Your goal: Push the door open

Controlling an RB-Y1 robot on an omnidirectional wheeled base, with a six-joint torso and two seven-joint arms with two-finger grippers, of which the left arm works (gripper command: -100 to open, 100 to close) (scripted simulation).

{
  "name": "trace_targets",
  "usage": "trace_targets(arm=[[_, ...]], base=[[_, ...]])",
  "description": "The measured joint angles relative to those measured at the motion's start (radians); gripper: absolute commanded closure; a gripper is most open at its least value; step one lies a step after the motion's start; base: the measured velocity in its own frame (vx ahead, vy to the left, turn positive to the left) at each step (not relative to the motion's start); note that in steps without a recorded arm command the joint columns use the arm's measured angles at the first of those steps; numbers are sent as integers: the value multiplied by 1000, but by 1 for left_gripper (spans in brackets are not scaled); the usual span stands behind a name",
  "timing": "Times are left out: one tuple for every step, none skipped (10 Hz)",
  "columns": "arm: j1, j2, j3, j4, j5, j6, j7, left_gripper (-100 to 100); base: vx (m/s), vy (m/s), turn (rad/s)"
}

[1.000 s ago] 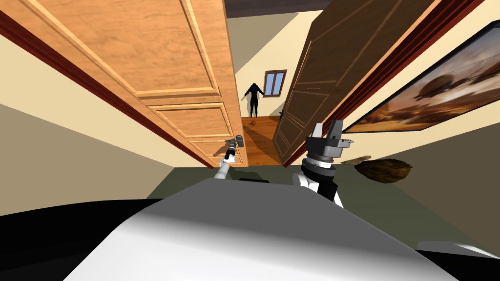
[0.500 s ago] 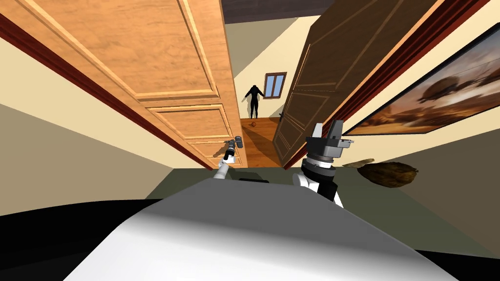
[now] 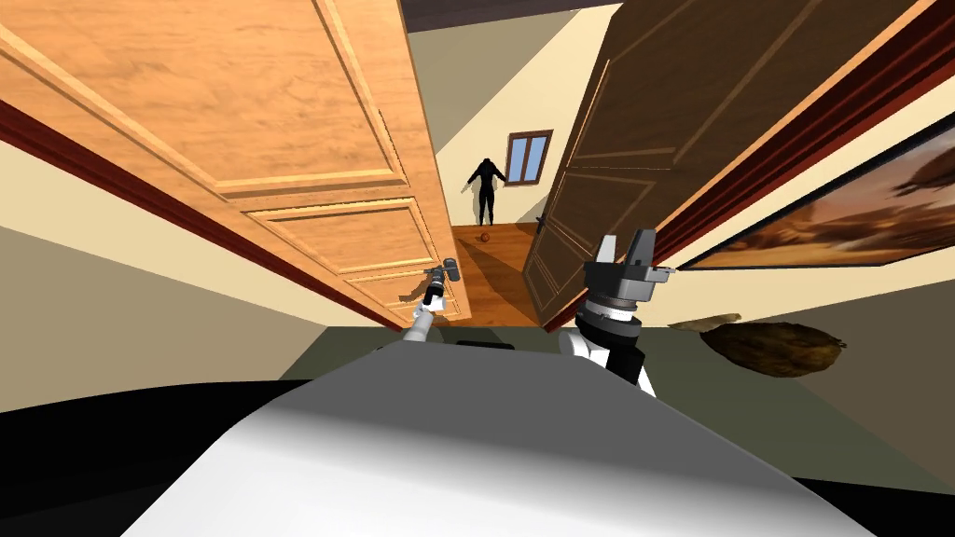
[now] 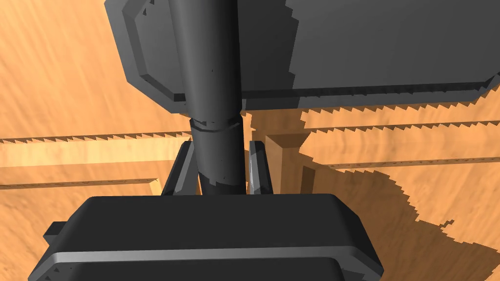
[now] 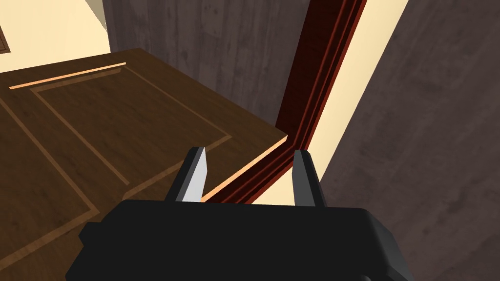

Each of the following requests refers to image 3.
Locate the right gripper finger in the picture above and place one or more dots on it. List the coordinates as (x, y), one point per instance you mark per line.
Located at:
(606, 250)
(642, 250)

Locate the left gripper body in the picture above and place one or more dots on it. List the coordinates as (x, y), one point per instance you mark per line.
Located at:
(437, 276)

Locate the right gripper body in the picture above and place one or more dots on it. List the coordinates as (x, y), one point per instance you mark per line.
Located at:
(619, 282)

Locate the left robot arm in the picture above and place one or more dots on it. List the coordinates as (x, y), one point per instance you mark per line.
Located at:
(416, 328)

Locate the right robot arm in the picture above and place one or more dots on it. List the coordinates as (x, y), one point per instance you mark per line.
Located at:
(606, 350)

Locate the black human figure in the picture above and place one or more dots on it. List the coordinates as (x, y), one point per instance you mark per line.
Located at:
(486, 190)

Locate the brown framed window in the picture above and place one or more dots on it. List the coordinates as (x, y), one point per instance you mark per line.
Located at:
(528, 157)

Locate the dark brown door leaf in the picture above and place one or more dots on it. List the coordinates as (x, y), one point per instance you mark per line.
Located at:
(671, 97)

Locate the brown rounded lump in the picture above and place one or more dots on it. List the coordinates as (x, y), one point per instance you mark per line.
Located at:
(776, 348)

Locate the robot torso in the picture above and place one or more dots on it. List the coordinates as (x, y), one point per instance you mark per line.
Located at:
(477, 447)

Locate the light wooden door leaf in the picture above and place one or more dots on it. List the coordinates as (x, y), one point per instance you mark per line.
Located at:
(224, 97)

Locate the brown landscape wall picture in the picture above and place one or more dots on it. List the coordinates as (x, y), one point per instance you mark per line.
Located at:
(858, 216)

